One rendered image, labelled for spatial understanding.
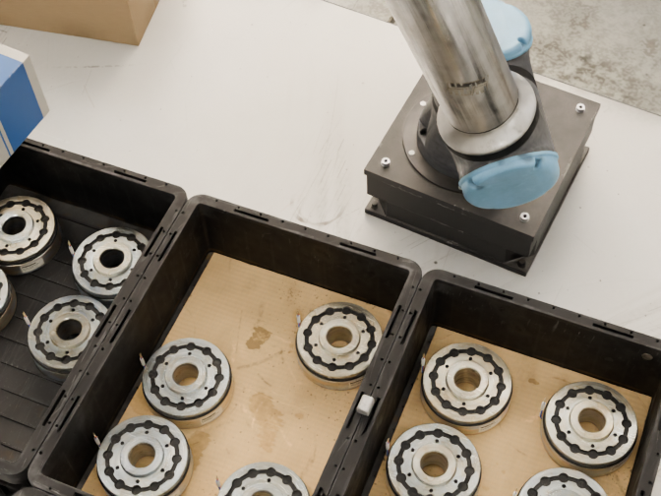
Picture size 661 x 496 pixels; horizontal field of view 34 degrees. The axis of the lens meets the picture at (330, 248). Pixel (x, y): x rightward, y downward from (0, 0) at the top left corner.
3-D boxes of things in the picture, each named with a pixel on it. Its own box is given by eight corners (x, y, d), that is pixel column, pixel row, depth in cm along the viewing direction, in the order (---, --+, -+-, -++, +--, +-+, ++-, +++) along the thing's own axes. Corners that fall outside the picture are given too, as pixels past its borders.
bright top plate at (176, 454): (121, 406, 125) (120, 403, 124) (203, 432, 123) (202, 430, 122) (82, 485, 120) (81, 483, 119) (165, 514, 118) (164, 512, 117)
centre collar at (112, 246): (101, 240, 137) (100, 237, 137) (138, 248, 137) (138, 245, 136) (87, 273, 135) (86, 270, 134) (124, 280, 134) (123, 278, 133)
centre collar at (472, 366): (454, 355, 127) (455, 353, 126) (495, 372, 125) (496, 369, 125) (438, 391, 124) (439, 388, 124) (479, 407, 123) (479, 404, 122)
